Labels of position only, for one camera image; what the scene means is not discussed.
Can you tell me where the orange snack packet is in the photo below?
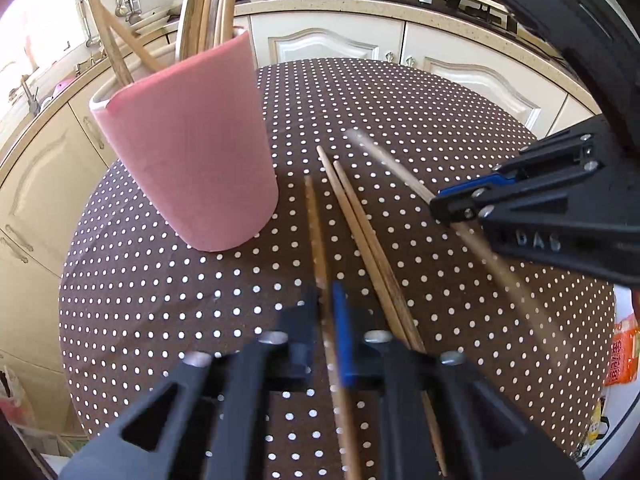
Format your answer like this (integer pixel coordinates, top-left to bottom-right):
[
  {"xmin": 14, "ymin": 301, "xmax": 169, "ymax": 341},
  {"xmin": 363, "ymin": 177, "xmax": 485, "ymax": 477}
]
[{"xmin": 602, "ymin": 312, "xmax": 640, "ymax": 389}]

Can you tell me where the white plastic bag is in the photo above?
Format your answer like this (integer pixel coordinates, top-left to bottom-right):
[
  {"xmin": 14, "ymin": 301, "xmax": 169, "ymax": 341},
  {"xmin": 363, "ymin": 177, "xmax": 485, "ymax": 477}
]
[{"xmin": 0, "ymin": 364, "xmax": 37, "ymax": 430}]

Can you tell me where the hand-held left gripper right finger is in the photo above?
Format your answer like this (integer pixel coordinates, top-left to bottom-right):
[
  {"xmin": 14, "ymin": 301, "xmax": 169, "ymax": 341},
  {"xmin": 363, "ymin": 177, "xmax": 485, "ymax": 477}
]
[{"xmin": 331, "ymin": 281, "xmax": 587, "ymax": 480}]

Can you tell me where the brown polka dot tablecloth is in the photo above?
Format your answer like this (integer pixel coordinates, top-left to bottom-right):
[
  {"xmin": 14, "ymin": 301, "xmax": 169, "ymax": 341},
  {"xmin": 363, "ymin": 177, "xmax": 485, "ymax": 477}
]
[{"xmin": 57, "ymin": 57, "xmax": 617, "ymax": 480}]

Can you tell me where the bundle of wooden chopsticks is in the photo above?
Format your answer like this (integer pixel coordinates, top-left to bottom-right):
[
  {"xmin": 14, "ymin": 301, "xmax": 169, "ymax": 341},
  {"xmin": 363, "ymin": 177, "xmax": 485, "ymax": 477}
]
[{"xmin": 69, "ymin": 0, "xmax": 247, "ymax": 89}]

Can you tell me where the cream sink base cabinet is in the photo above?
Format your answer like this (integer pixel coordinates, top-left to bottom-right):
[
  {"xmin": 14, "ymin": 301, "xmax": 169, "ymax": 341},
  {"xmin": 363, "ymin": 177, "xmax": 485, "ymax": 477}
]
[{"xmin": 0, "ymin": 44, "xmax": 177, "ymax": 443}]

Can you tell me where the steel faucet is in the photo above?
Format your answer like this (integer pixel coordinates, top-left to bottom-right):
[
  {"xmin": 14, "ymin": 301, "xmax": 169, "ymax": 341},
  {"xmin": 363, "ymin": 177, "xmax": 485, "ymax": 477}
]
[{"xmin": 19, "ymin": 74, "xmax": 42, "ymax": 117}]

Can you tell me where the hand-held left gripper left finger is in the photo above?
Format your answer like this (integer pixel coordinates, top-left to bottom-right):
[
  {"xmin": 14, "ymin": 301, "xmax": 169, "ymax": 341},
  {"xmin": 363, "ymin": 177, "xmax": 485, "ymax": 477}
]
[{"xmin": 59, "ymin": 285, "xmax": 324, "ymax": 480}]

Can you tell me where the cream stove base cabinet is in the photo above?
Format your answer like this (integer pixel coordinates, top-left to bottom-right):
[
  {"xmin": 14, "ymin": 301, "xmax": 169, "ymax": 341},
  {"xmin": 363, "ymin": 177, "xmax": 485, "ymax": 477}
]
[{"xmin": 249, "ymin": 11, "xmax": 597, "ymax": 137}]

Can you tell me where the pink cup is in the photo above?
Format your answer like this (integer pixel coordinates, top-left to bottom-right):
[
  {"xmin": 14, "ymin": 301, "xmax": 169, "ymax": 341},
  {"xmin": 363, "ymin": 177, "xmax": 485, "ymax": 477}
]
[{"xmin": 88, "ymin": 28, "xmax": 280, "ymax": 253}]

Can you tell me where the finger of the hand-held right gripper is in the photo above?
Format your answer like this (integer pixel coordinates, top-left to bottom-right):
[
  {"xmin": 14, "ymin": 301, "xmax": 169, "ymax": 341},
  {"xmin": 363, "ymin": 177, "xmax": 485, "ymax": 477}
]
[
  {"xmin": 436, "ymin": 119, "xmax": 610, "ymax": 202},
  {"xmin": 429, "ymin": 167, "xmax": 640, "ymax": 290}
]

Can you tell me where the long wooden chopstick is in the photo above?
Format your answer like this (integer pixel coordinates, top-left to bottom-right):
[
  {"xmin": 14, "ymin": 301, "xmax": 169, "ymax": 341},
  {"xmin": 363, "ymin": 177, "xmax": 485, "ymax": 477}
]
[
  {"xmin": 332, "ymin": 160, "xmax": 449, "ymax": 477},
  {"xmin": 316, "ymin": 145, "xmax": 412, "ymax": 350},
  {"xmin": 303, "ymin": 175, "xmax": 364, "ymax": 480},
  {"xmin": 343, "ymin": 128, "xmax": 572, "ymax": 367}
]

